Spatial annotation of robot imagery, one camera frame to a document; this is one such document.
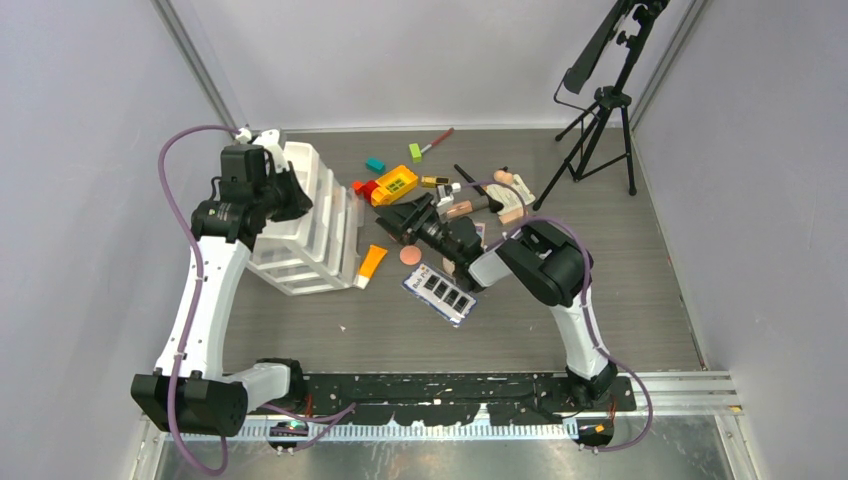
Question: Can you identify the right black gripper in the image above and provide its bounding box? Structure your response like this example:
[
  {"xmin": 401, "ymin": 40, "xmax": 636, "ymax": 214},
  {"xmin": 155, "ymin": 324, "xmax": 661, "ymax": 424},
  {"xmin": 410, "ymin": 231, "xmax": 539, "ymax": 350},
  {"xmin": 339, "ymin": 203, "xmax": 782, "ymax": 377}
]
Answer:
[{"xmin": 374, "ymin": 192, "xmax": 462, "ymax": 266}]

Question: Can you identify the eyeshadow palette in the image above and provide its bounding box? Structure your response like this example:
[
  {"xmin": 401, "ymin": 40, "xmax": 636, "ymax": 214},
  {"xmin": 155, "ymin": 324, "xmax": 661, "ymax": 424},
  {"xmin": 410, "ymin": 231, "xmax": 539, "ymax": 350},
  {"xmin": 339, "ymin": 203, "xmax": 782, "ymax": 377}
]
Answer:
[{"xmin": 473, "ymin": 222, "xmax": 486, "ymax": 247}]

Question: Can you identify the white plastic drawer organizer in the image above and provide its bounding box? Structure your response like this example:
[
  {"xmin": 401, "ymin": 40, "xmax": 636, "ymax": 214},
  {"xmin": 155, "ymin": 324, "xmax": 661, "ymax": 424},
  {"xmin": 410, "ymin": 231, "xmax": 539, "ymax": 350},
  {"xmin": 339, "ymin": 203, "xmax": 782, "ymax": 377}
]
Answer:
[{"xmin": 247, "ymin": 142, "xmax": 364, "ymax": 296}]

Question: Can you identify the foundation tube grey cap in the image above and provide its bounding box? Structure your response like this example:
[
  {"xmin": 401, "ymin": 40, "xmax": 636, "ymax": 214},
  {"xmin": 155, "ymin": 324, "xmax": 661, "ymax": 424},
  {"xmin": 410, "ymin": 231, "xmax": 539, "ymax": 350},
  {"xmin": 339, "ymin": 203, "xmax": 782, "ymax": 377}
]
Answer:
[{"xmin": 444, "ymin": 196, "xmax": 489, "ymax": 220}]

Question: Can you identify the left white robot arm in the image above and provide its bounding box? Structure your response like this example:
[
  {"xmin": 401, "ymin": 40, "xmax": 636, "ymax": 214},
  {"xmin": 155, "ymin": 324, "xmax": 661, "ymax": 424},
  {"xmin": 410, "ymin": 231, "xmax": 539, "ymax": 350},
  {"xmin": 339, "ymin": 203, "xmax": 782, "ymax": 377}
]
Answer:
[{"xmin": 130, "ymin": 144, "xmax": 313, "ymax": 437}]

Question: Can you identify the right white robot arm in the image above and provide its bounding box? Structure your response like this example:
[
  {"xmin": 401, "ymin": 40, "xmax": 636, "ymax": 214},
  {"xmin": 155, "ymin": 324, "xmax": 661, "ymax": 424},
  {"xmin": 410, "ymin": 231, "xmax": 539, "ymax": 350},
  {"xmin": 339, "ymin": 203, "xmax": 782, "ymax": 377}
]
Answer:
[{"xmin": 374, "ymin": 194, "xmax": 618, "ymax": 411}]

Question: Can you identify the black makeup brush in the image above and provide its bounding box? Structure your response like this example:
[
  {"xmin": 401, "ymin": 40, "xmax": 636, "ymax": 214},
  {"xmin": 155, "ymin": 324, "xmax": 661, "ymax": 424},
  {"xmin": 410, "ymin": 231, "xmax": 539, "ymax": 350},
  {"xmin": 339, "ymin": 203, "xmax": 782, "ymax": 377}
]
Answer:
[{"xmin": 453, "ymin": 164, "xmax": 504, "ymax": 213}]

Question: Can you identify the red makeup pencil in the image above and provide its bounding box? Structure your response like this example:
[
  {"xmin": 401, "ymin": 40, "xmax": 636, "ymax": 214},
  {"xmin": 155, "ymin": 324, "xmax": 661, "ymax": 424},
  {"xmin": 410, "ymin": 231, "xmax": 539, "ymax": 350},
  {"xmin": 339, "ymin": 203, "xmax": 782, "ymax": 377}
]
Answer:
[{"xmin": 420, "ymin": 127, "xmax": 455, "ymax": 155}]

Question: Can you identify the small pink round puff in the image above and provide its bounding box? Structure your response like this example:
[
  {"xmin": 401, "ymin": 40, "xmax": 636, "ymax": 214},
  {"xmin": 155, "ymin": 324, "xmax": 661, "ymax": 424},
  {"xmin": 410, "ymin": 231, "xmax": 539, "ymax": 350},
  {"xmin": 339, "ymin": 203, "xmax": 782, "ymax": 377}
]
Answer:
[{"xmin": 399, "ymin": 245, "xmax": 422, "ymax": 266}]

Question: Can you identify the gold black lipstick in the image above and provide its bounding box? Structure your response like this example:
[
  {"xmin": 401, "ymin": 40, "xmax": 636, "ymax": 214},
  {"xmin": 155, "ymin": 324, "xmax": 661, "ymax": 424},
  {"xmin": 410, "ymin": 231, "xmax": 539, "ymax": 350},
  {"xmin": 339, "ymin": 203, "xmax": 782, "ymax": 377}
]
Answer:
[{"xmin": 419, "ymin": 176, "xmax": 451, "ymax": 188}]

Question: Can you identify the yellow toy block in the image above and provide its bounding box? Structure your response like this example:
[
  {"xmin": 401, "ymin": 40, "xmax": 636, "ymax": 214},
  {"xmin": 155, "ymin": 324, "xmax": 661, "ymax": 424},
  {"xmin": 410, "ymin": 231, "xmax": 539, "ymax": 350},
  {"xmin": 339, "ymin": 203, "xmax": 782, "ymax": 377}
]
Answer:
[{"xmin": 370, "ymin": 165, "xmax": 419, "ymax": 206}]

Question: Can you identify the orange cream tube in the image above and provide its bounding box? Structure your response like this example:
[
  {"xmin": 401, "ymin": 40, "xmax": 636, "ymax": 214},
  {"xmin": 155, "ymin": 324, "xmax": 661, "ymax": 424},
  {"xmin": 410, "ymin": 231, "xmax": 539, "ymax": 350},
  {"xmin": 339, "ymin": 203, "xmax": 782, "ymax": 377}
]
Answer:
[{"xmin": 354, "ymin": 244, "xmax": 388, "ymax": 289}]

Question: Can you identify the small red toy block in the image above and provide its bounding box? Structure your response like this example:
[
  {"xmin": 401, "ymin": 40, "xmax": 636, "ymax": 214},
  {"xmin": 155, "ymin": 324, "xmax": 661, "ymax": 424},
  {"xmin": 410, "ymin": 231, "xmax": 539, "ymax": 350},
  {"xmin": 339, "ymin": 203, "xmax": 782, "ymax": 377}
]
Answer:
[{"xmin": 352, "ymin": 180, "xmax": 378, "ymax": 202}]

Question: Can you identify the green toy block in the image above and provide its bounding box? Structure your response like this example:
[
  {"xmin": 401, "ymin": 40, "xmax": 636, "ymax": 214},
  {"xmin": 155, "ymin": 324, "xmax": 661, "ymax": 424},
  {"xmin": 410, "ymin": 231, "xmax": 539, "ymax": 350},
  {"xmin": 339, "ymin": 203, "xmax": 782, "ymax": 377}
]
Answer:
[{"xmin": 408, "ymin": 143, "xmax": 423, "ymax": 163}]

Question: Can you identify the teal toy block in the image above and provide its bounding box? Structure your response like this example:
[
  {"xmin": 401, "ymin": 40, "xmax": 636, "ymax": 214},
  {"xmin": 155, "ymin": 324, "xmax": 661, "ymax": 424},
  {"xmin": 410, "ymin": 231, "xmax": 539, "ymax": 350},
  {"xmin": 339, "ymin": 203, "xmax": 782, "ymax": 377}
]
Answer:
[{"xmin": 365, "ymin": 157, "xmax": 386, "ymax": 175}]

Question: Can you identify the beige beauty sponge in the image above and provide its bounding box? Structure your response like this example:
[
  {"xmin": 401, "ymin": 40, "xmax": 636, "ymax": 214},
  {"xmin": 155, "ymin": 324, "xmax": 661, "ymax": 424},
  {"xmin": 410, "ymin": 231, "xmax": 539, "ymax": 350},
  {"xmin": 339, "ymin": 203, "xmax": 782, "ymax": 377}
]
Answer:
[{"xmin": 493, "ymin": 169, "xmax": 514, "ymax": 186}]

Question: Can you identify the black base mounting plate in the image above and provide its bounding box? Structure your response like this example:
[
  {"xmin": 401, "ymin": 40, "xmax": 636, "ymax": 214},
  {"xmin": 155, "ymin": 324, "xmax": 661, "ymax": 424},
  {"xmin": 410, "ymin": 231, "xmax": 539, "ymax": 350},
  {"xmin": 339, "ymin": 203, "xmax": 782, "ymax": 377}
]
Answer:
[{"xmin": 270, "ymin": 373, "xmax": 637, "ymax": 427}]

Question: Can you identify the black tripod stand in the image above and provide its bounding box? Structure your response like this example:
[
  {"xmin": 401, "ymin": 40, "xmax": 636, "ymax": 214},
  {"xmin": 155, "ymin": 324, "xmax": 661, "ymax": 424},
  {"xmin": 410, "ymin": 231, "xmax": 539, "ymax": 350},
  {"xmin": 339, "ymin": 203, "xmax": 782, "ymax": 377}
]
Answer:
[{"xmin": 532, "ymin": 0, "xmax": 668, "ymax": 211}]

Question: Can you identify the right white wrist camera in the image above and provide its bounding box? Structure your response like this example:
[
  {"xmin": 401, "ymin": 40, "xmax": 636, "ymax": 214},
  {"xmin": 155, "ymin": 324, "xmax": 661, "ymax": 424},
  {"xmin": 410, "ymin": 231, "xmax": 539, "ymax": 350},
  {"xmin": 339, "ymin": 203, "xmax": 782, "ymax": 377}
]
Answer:
[{"xmin": 435, "ymin": 183, "xmax": 462, "ymax": 212}]

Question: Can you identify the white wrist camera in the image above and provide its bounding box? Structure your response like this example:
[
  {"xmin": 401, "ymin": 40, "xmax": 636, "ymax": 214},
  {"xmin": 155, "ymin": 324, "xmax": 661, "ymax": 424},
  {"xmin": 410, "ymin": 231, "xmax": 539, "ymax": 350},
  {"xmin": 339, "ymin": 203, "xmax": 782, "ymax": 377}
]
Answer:
[
  {"xmin": 235, "ymin": 128, "xmax": 286, "ymax": 150},
  {"xmin": 435, "ymin": 183, "xmax": 462, "ymax": 212}
]

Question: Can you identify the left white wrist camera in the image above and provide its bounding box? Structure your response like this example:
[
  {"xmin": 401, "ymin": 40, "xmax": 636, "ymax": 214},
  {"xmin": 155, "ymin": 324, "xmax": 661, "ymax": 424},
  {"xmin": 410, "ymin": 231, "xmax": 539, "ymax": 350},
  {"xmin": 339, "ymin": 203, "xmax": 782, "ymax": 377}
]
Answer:
[{"xmin": 235, "ymin": 128, "xmax": 286, "ymax": 150}]

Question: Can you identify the aluminium rail frame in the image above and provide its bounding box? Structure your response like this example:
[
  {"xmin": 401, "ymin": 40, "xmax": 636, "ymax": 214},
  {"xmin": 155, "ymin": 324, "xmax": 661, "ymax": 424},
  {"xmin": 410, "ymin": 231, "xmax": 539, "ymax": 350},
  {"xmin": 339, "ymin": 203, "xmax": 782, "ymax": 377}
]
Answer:
[{"xmin": 131, "ymin": 372, "xmax": 742, "ymax": 445}]

